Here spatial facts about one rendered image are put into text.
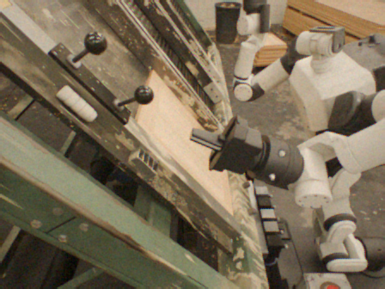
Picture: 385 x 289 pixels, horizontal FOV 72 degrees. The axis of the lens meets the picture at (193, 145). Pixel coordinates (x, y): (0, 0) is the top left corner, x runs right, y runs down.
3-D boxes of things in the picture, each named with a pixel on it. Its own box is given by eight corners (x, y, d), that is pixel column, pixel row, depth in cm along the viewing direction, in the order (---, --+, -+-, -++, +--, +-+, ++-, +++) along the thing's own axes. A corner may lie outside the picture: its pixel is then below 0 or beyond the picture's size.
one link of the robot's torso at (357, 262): (345, 241, 159) (353, 228, 151) (362, 273, 144) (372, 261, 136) (311, 241, 159) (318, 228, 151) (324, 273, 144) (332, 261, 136)
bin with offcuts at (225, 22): (241, 43, 507) (246, 6, 466) (216, 45, 500) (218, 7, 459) (234, 35, 547) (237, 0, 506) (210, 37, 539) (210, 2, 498)
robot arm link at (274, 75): (252, 97, 126) (294, 70, 112) (247, 110, 116) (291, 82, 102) (236, 79, 123) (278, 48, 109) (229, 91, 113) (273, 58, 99)
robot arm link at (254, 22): (254, 2, 103) (254, 33, 107) (234, 3, 98) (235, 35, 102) (278, -3, 94) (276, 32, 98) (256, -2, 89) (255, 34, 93)
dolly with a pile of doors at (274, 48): (283, 70, 407) (288, 44, 382) (250, 73, 400) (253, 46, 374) (266, 57, 454) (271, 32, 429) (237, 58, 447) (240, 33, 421)
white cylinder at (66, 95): (52, 97, 50) (86, 126, 54) (63, 89, 49) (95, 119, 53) (59, 90, 52) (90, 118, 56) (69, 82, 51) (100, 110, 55)
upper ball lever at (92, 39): (72, 77, 53) (103, 55, 43) (56, 62, 51) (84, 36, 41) (83, 65, 54) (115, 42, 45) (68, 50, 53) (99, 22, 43)
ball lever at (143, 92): (116, 118, 59) (151, 107, 49) (103, 106, 57) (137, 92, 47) (125, 106, 61) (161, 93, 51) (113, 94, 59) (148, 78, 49)
